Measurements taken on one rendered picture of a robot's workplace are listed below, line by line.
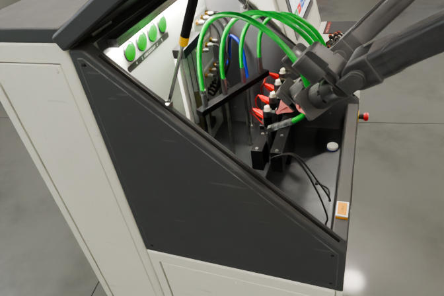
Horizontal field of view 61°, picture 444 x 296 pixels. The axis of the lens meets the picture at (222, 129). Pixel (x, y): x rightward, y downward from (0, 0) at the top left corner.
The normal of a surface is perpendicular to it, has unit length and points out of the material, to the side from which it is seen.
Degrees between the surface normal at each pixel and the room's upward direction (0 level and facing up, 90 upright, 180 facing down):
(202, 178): 90
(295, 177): 0
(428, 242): 0
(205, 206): 90
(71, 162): 90
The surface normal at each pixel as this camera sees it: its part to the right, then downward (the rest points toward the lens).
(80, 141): -0.32, 0.58
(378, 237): -0.13, -0.81
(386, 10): -0.22, 0.17
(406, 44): -0.53, 0.60
